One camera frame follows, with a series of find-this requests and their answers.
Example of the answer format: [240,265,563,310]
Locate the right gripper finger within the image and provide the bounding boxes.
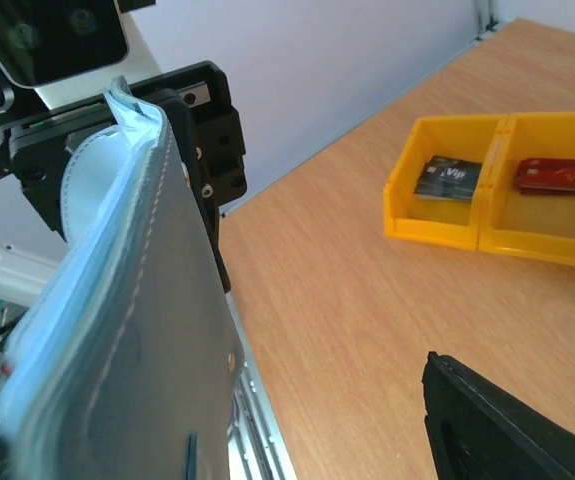
[422,351,575,479]

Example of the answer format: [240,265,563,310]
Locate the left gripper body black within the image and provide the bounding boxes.
[0,61,247,234]

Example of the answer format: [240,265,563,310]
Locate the yellow three-compartment bin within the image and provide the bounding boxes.
[383,112,575,267]

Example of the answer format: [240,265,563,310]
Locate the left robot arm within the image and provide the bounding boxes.
[0,61,247,253]

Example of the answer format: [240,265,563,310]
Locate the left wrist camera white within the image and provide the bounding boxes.
[0,0,162,110]

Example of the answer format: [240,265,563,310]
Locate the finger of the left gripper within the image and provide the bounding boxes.
[157,89,231,293]

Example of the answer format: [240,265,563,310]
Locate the red credit card in bin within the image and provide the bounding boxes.
[514,158,575,195]

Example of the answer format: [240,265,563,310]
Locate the teal leather card holder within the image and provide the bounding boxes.
[0,78,243,479]

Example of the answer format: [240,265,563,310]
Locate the left aluminium corner post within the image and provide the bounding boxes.
[473,0,500,42]

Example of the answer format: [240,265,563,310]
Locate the grey credit card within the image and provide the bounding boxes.
[414,156,482,202]

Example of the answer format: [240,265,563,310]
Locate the aluminium rail frame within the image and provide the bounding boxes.
[226,293,297,480]

